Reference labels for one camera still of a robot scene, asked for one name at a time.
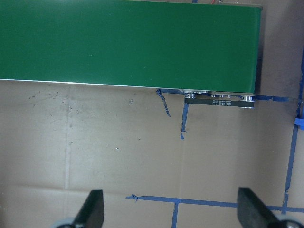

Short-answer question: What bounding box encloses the green conveyor belt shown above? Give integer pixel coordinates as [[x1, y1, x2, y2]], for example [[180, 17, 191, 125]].
[[0, 0, 261, 108]]

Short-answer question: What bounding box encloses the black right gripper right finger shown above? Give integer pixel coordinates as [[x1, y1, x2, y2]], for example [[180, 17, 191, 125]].
[[237, 187, 279, 228]]

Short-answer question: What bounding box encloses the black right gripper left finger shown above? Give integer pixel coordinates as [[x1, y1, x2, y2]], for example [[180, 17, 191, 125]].
[[72, 189, 105, 228]]

